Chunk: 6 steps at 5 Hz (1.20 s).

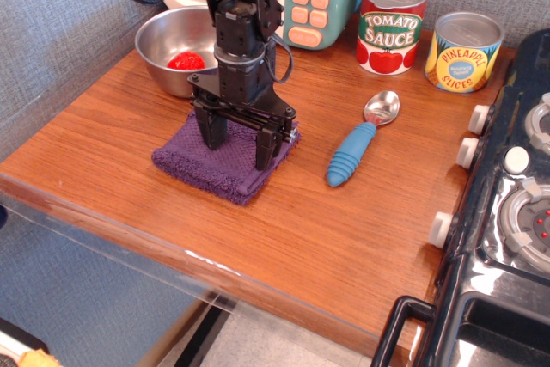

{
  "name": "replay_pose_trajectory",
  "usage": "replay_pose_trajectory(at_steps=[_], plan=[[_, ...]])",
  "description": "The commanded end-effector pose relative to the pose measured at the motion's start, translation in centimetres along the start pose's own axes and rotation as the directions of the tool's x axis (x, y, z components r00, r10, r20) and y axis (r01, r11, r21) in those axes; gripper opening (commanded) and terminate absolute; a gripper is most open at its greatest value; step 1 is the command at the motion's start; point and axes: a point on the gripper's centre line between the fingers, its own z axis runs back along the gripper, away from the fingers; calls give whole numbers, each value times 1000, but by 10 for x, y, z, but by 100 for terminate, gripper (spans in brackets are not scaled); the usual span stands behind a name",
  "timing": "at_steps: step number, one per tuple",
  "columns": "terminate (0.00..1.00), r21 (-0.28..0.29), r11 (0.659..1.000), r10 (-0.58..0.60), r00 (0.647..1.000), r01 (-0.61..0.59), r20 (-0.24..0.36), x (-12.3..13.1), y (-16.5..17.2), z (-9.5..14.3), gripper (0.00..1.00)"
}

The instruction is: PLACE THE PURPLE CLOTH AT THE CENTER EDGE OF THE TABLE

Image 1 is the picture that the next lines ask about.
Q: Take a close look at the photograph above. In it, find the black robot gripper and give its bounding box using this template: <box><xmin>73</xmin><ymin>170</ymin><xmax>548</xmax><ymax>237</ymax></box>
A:
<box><xmin>188</xmin><ymin>46</ymin><xmax>296</xmax><ymax>171</ymax></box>

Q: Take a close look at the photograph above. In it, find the violet cloth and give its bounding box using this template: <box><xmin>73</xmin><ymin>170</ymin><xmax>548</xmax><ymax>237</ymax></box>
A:
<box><xmin>151</xmin><ymin>113</ymin><xmax>301</xmax><ymax>205</ymax></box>

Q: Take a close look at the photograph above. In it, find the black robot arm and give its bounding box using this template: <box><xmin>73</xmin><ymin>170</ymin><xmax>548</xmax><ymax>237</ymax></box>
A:
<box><xmin>189</xmin><ymin>0</ymin><xmax>296</xmax><ymax>170</ymax></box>

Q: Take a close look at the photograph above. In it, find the red ball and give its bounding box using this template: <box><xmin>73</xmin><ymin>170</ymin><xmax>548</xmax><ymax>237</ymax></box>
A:
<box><xmin>167</xmin><ymin>52</ymin><xmax>206</xmax><ymax>70</ymax></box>

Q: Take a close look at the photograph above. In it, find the steel bowl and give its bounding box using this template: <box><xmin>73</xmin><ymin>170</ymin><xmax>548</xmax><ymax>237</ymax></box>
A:
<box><xmin>135</xmin><ymin>6</ymin><xmax>217</xmax><ymax>98</ymax></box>

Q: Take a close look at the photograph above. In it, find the tomato sauce can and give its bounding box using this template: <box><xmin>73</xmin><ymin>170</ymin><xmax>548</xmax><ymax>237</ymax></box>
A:
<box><xmin>356</xmin><ymin>0</ymin><xmax>427</xmax><ymax>76</ymax></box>

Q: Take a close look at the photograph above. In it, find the white stove knob lower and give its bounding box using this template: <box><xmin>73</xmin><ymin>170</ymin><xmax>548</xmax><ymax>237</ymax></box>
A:
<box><xmin>428</xmin><ymin>211</ymin><xmax>454</xmax><ymax>249</ymax></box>

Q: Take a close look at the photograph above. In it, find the white stove knob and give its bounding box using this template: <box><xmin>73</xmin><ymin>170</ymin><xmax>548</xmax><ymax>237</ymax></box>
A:
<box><xmin>468</xmin><ymin>105</ymin><xmax>491</xmax><ymax>135</ymax></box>
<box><xmin>428</xmin><ymin>211</ymin><xmax>454</xmax><ymax>249</ymax></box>
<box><xmin>455</xmin><ymin>138</ymin><xmax>479</xmax><ymax>169</ymax></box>

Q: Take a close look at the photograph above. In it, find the white stove knob middle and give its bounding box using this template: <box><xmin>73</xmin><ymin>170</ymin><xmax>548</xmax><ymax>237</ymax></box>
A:
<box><xmin>455</xmin><ymin>138</ymin><xmax>479</xmax><ymax>169</ymax></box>

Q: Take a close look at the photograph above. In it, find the pineapple slices can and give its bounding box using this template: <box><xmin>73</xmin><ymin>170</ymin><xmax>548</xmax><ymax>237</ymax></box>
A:
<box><xmin>425</xmin><ymin>11</ymin><xmax>504</xmax><ymax>94</ymax></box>

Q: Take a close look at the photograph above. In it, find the white stove knob upper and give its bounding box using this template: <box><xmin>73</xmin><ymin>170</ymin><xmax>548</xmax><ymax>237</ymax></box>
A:
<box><xmin>468</xmin><ymin>105</ymin><xmax>491</xmax><ymax>135</ymax></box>

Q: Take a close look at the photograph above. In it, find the black toy stove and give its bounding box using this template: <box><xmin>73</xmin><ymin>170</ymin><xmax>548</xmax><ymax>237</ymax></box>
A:
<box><xmin>370</xmin><ymin>28</ymin><xmax>550</xmax><ymax>367</ymax></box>

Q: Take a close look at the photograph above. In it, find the yellow object at corner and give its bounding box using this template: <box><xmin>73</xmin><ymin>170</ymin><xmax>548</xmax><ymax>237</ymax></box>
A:
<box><xmin>18</xmin><ymin>349</ymin><xmax>61</xmax><ymax>367</ymax></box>

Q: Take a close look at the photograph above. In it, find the blue handled metal spoon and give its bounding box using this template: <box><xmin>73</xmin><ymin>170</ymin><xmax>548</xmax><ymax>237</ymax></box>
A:
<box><xmin>327</xmin><ymin>90</ymin><xmax>400</xmax><ymax>187</ymax></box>

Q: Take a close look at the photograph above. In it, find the black oven door handle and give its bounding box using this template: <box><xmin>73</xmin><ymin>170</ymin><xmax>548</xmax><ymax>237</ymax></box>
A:
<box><xmin>371</xmin><ymin>296</ymin><xmax>436</xmax><ymax>366</ymax></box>

